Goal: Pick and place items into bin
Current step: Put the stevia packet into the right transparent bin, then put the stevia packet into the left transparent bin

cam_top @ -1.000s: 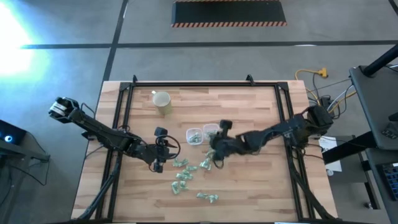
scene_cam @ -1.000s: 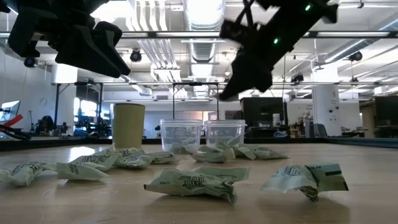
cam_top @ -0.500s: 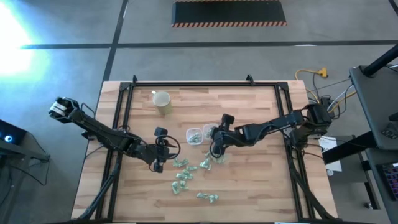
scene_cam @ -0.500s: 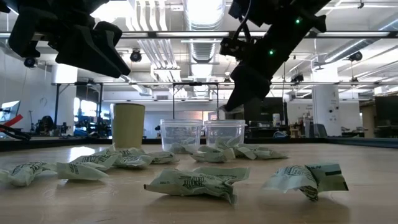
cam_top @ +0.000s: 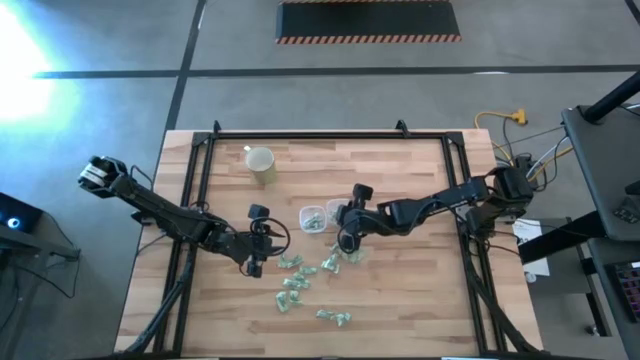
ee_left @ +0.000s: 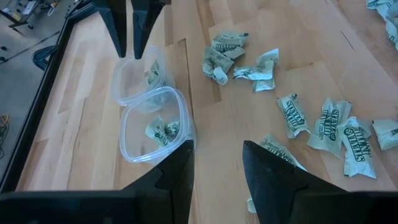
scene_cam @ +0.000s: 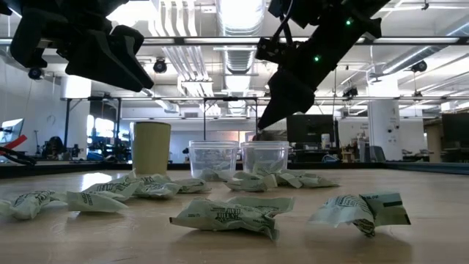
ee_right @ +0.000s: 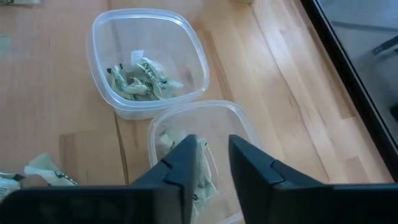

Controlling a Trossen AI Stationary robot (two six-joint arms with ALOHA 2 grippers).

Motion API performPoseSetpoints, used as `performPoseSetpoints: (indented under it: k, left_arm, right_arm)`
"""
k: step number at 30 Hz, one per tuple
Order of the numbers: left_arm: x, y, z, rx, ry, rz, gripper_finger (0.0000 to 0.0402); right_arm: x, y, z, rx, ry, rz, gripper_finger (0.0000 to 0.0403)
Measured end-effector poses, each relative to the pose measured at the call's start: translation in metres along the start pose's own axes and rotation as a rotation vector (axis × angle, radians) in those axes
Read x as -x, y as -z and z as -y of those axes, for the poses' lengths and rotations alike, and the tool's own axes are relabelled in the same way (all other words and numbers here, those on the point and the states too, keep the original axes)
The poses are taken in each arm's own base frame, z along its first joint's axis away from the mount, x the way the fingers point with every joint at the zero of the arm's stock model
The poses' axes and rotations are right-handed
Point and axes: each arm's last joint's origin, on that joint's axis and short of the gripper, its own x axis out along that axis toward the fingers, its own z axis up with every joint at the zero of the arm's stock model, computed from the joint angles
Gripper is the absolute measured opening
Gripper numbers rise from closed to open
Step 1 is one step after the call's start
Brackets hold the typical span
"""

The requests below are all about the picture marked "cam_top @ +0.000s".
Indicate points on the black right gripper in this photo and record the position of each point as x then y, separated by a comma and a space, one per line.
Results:
360, 220

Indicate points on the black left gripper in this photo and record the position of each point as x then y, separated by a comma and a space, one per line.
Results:
250, 245

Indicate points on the green white packet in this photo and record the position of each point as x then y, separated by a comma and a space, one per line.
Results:
296, 283
290, 262
296, 298
331, 264
308, 270
282, 302
314, 222
340, 318

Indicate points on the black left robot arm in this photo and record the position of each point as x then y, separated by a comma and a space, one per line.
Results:
150, 205

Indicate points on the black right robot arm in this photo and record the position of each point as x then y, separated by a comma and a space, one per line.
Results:
450, 197

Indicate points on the clear plastic container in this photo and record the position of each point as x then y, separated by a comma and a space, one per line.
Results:
302, 212
332, 204

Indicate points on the tan paper cup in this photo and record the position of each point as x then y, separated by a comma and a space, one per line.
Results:
260, 160

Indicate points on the white paper sheet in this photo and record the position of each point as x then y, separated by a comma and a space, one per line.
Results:
535, 250

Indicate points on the black ramp hazard striped edge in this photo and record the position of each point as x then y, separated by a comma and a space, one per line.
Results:
367, 20

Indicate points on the black side table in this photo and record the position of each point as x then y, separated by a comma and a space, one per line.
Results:
50, 250

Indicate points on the dark grey desk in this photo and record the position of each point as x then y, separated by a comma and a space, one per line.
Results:
600, 165

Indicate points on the black device blue light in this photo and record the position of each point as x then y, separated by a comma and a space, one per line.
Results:
20, 215

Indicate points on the black stand pole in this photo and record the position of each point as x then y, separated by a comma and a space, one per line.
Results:
612, 102

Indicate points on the keyboard with coloured keys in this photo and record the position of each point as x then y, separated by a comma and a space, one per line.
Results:
630, 290

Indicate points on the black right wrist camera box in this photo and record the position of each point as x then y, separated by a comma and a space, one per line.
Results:
362, 195

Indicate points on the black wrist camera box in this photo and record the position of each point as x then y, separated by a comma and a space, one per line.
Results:
362, 195
259, 212

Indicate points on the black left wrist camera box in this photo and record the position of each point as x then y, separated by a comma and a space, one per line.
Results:
259, 212

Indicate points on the black metal table frame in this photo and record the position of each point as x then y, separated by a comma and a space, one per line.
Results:
325, 135

